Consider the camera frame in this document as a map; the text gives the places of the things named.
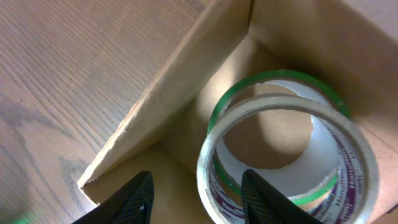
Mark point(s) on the white masking tape roll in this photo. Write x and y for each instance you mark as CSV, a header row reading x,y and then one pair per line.
x,y
354,181

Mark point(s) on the green tape roll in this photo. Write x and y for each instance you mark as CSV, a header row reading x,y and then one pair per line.
x,y
310,177

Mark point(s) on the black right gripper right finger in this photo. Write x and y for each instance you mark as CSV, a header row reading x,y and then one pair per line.
x,y
263,203

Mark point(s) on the brown cardboard box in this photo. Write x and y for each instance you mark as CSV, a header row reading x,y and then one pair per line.
x,y
349,45

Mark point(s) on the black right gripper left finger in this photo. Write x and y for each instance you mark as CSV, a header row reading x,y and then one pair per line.
x,y
132,203

